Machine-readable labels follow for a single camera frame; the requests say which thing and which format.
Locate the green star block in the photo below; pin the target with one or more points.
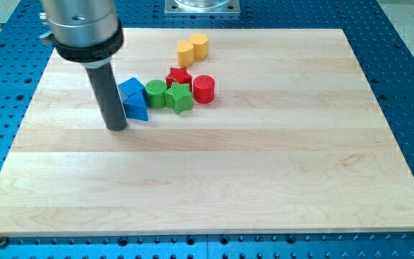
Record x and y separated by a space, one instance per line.
179 98

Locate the red cylinder block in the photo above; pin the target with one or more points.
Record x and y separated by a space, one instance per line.
204 89

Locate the red star block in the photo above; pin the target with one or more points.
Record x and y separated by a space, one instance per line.
179 75

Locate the green cylinder block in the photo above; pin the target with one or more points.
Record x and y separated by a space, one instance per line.
155 92

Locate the blue triangular prism block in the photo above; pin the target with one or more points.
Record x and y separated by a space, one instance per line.
135 107

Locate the blue cube block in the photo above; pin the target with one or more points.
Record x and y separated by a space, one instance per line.
131 87

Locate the yellow heart block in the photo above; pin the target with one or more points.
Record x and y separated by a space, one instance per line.
185 53

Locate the light wooden board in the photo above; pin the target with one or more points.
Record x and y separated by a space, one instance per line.
294 141

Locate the yellow hexagon block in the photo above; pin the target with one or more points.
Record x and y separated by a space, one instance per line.
201 45

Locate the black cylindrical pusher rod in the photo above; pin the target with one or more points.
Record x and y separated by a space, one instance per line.
108 97

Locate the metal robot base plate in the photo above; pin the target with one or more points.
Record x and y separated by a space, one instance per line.
179 7

